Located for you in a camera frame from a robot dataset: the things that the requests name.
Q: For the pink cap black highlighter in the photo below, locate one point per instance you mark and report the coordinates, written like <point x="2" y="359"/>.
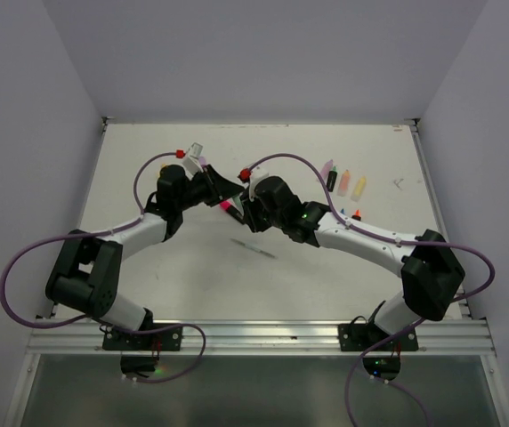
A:
<point x="232" y="211"/>

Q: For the pastel peach highlighter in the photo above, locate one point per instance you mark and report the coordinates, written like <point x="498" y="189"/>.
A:
<point x="343" y="184"/>

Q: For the thin grey pen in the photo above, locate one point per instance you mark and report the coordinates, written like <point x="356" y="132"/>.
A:
<point x="253" y="248"/>

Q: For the green cap black highlighter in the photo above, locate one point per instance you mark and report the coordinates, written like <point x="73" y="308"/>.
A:
<point x="331" y="179"/>

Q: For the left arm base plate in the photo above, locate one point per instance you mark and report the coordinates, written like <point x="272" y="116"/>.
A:
<point x="150" y="344"/>

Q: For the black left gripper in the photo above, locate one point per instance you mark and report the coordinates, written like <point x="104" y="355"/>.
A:
<point x="219" y="188"/>

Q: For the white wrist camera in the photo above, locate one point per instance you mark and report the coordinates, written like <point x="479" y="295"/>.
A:
<point x="190" y="160"/>
<point x="256" y="176"/>

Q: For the aluminium front rail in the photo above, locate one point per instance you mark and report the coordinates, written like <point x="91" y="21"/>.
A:
<point x="458" y="337"/>

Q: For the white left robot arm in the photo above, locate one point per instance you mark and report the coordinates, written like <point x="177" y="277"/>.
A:
<point x="86" y="274"/>

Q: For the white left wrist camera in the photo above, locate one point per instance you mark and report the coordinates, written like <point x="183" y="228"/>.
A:
<point x="190" y="160"/>

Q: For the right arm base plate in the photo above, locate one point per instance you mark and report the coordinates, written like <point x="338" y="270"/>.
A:
<point x="384" y="362"/>

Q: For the pastel yellow highlighter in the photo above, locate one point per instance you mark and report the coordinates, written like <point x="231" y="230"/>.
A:
<point x="359" y="188"/>

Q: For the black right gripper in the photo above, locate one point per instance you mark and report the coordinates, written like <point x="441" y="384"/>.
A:
<point x="250" y="216"/>

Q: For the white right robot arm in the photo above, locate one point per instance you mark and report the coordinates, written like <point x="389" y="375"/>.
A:
<point x="429" y="272"/>

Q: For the pastel green highlighter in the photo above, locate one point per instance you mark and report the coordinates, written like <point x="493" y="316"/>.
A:
<point x="236" y="201"/>

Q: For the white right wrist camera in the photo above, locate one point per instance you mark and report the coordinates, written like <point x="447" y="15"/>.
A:
<point x="256" y="176"/>

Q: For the orange cap black highlighter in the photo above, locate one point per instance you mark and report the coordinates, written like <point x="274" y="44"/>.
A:
<point x="356" y="216"/>

